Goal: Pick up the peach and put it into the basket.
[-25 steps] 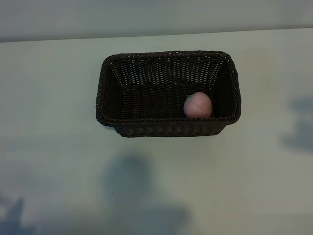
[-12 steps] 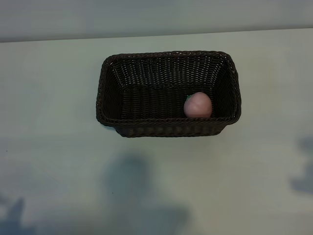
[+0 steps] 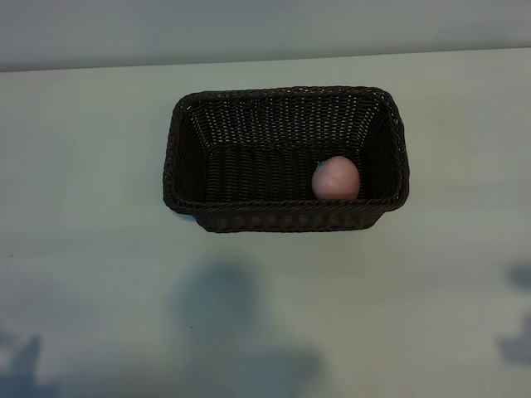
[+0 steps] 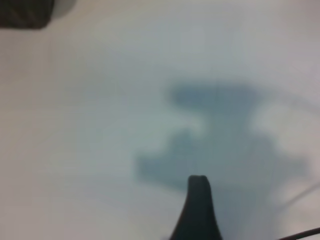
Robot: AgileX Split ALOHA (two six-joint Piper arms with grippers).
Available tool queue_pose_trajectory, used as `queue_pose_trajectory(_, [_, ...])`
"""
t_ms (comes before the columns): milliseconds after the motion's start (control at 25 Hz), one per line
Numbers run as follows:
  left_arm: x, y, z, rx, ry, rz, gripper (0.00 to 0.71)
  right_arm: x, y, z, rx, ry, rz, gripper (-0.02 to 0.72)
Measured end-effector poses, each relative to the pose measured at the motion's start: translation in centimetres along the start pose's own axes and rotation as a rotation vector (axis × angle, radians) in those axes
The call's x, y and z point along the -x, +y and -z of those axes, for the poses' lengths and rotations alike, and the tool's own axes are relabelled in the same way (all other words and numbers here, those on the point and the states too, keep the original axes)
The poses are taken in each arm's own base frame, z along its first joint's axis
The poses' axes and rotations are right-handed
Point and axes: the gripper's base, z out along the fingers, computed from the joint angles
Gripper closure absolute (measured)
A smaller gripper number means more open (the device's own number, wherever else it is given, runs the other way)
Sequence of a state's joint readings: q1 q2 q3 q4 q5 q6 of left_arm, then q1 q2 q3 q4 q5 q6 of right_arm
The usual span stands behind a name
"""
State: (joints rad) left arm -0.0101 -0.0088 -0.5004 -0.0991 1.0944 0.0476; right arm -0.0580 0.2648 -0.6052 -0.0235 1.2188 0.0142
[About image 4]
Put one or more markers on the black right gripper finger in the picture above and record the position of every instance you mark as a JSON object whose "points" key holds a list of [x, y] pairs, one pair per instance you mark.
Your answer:
{"points": [[197, 212]]}

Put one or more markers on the dark brown wicker basket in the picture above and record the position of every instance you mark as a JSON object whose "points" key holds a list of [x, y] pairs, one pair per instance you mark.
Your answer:
{"points": [[22, 13]]}

